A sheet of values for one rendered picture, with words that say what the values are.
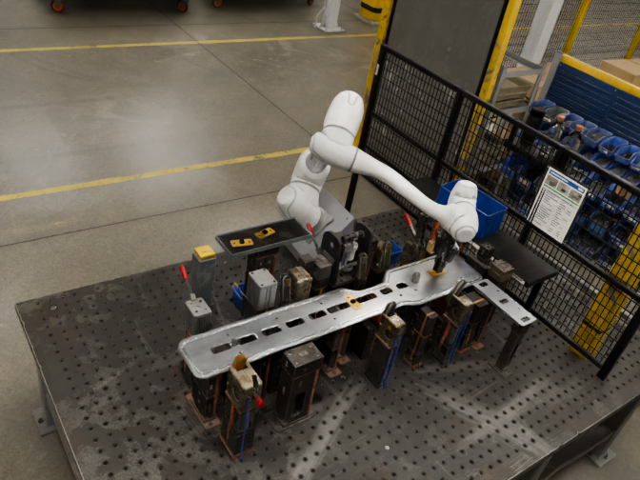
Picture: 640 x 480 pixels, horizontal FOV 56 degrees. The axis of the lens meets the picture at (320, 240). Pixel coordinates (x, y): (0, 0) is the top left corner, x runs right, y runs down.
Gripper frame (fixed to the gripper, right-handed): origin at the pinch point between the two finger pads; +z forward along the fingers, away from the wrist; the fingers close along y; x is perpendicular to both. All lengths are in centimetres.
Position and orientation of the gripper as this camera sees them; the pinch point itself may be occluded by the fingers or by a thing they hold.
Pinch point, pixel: (439, 265)
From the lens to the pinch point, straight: 268.4
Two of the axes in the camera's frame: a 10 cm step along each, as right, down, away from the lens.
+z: -1.6, 8.0, 5.7
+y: 5.6, 5.5, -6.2
